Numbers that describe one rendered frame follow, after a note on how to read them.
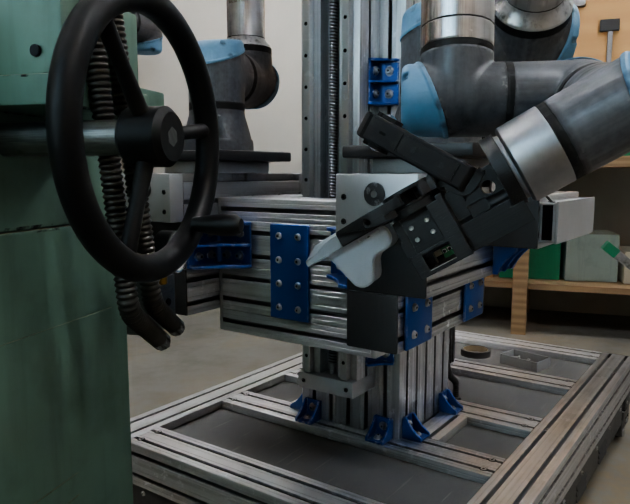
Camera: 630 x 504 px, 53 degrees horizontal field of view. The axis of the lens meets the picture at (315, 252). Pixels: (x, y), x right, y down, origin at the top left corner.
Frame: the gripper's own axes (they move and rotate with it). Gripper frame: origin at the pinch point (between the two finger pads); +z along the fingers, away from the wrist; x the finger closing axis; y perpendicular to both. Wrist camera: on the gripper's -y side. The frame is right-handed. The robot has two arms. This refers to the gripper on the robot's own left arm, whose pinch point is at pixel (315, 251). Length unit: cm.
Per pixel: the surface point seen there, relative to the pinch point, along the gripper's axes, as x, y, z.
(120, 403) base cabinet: 16.2, 4.4, 41.7
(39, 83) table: -8.1, -26.8, 13.7
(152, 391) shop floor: 133, 8, 120
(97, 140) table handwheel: -5.4, -20.0, 12.6
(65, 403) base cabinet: 4.0, 0.9, 39.2
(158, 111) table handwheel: -5.4, -18.8, 5.3
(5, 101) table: -8.1, -27.5, 18.0
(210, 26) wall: 327, -178, 90
